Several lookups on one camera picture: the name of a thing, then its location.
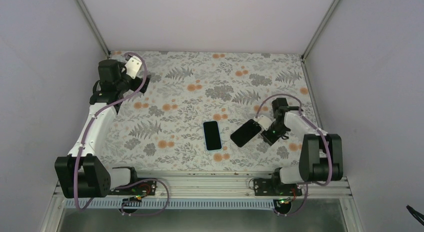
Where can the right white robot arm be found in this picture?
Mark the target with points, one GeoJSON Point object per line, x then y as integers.
{"type": "Point", "coordinates": [321, 156]}

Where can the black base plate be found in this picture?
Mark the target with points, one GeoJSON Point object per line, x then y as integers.
{"type": "Point", "coordinates": [143, 189]}
{"type": "Point", "coordinates": [268, 187]}

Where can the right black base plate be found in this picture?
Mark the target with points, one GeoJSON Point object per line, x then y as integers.
{"type": "Point", "coordinates": [268, 187]}

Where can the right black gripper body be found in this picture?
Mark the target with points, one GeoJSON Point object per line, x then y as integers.
{"type": "Point", "coordinates": [279, 129]}

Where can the black phone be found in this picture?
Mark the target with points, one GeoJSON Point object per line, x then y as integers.
{"type": "Point", "coordinates": [245, 133]}

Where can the perforated grey cable tray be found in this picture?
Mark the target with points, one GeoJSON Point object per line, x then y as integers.
{"type": "Point", "coordinates": [179, 204]}

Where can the floral patterned table mat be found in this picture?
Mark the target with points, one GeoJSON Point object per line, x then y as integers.
{"type": "Point", "coordinates": [162, 129]}

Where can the wrist white camera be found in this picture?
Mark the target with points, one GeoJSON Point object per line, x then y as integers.
{"type": "Point", "coordinates": [133, 65]}
{"type": "Point", "coordinates": [264, 121]}

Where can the black object at corner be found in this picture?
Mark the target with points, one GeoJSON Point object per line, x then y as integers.
{"type": "Point", "coordinates": [416, 214]}

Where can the aluminium front rail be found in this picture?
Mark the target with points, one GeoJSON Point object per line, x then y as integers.
{"type": "Point", "coordinates": [232, 185]}

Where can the phone in light blue case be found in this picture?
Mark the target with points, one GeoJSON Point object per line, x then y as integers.
{"type": "Point", "coordinates": [212, 136]}

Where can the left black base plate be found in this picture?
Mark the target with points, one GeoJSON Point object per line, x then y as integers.
{"type": "Point", "coordinates": [143, 189]}

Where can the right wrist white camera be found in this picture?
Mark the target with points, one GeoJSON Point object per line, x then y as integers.
{"type": "Point", "coordinates": [264, 121]}

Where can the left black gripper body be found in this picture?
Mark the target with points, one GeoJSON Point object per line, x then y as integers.
{"type": "Point", "coordinates": [122, 85]}

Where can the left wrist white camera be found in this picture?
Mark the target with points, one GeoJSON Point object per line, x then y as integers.
{"type": "Point", "coordinates": [133, 65]}

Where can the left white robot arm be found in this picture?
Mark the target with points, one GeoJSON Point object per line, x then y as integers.
{"type": "Point", "coordinates": [81, 173]}

